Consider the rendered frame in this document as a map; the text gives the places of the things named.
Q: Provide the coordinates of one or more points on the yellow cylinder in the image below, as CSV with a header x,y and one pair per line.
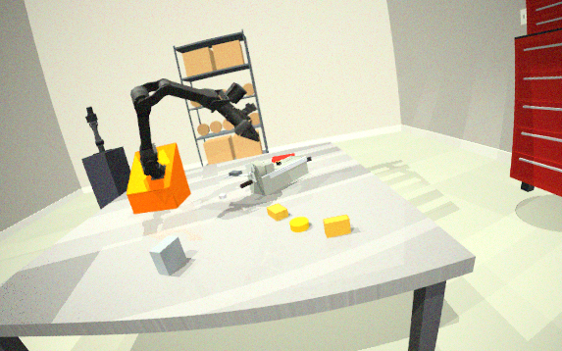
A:
x,y
299,224

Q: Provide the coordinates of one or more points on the yellow cube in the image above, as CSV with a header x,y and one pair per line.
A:
x,y
337,226
277,212

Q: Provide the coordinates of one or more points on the red flat block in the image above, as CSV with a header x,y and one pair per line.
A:
x,y
278,158

